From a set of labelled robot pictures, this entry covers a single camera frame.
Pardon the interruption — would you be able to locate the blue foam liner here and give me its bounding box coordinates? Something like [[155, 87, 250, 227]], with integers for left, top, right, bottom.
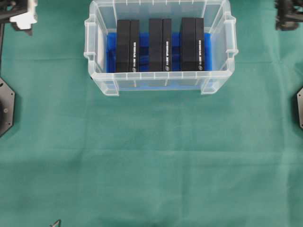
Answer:
[[107, 33, 212, 91]]

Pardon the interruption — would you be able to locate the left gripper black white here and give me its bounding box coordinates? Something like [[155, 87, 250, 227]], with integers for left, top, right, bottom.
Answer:
[[9, 0, 38, 36]]

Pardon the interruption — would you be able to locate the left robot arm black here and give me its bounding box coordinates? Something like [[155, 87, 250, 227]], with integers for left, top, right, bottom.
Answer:
[[0, 0, 38, 37]]

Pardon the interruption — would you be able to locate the black frame rail left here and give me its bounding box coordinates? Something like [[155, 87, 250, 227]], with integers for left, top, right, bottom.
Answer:
[[0, 24, 5, 64]]

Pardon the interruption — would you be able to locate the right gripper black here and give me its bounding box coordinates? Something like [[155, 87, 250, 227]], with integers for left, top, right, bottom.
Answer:
[[274, 0, 303, 31]]

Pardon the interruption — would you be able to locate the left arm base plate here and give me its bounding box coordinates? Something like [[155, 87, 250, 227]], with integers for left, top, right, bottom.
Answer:
[[0, 78, 15, 136]]

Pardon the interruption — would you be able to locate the green table cloth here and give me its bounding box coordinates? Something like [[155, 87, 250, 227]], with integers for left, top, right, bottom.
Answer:
[[0, 0, 303, 227]]

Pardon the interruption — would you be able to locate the black camera box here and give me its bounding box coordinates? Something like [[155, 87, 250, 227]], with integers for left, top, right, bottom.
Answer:
[[116, 19, 140, 73], [180, 17, 205, 71], [149, 18, 172, 72]]

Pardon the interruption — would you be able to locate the clear plastic storage case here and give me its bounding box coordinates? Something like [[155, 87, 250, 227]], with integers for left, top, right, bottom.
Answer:
[[84, 0, 238, 96]]

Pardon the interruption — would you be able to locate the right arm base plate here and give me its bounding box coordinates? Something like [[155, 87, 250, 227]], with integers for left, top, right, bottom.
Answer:
[[297, 88, 303, 129]]

